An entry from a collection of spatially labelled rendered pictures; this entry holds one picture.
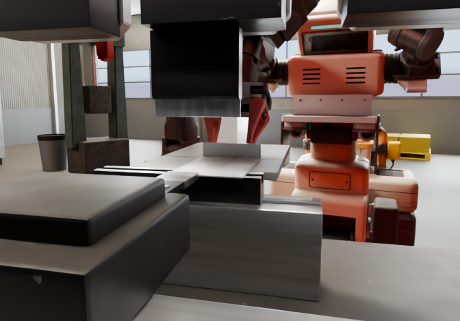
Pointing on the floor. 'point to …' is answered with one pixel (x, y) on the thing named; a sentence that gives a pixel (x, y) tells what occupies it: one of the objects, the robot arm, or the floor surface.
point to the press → (83, 148)
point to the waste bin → (53, 152)
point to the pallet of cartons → (413, 145)
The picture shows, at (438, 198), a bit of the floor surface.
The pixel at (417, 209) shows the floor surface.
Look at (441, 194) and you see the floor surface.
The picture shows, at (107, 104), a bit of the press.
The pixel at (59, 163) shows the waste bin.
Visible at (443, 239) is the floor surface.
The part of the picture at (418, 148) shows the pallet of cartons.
